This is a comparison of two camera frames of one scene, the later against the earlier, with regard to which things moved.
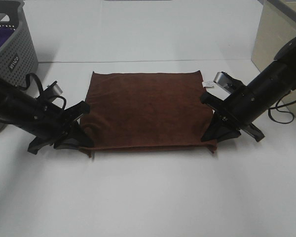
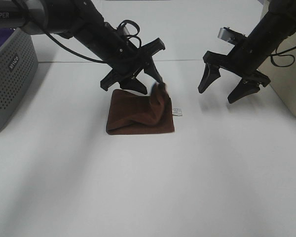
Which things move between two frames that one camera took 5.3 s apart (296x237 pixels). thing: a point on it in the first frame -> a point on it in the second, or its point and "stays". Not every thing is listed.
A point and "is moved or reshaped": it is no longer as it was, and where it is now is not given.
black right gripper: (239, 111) -> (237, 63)
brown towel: (147, 112) is moved or reshaped
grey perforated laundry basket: (18, 57) stays
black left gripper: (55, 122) -> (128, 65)
